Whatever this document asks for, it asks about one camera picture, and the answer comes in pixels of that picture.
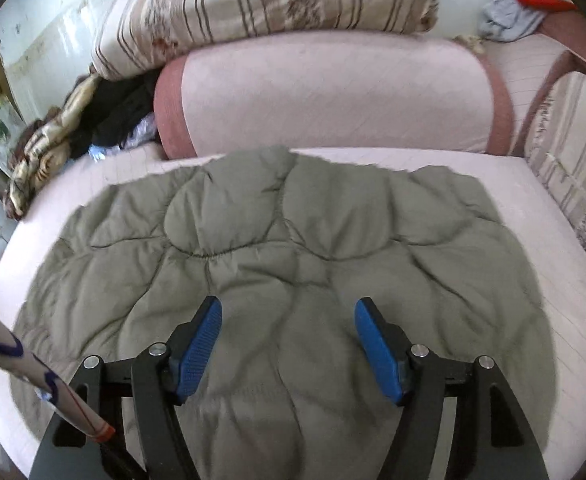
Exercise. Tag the white striped stick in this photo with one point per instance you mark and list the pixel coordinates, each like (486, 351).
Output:
(20, 362)

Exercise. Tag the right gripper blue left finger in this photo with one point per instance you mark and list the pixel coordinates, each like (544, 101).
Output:
(138, 397)

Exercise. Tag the black garment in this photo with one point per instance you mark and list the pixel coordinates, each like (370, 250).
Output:
(116, 107)

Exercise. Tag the pink rolled bolster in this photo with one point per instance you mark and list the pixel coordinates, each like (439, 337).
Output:
(333, 90)

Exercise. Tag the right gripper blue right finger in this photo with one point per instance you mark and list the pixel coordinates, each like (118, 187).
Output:
(492, 438)

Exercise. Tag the olive green quilted jacket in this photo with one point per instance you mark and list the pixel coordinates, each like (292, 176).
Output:
(289, 243)

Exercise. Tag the grey blue cloth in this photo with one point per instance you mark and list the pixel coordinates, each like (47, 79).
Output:
(508, 20)

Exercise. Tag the beige brown patterned blanket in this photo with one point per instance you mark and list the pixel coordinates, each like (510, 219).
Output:
(47, 149)

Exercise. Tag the pink quilted bed cover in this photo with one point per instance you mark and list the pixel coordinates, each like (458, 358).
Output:
(524, 205)

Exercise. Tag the striped floral side cushion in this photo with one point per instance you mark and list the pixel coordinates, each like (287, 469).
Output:
(552, 139)

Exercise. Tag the striped floral pillow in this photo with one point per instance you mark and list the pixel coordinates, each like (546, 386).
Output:
(136, 36)

